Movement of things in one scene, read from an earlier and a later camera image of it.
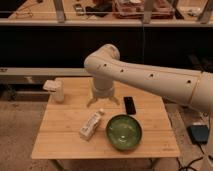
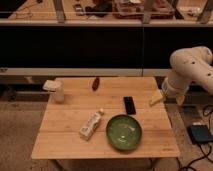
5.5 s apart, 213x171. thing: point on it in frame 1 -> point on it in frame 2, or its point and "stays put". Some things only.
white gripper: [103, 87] -> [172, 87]
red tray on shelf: [134, 9] stays put
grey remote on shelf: [79, 9] stays put
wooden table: [60, 137] stays put
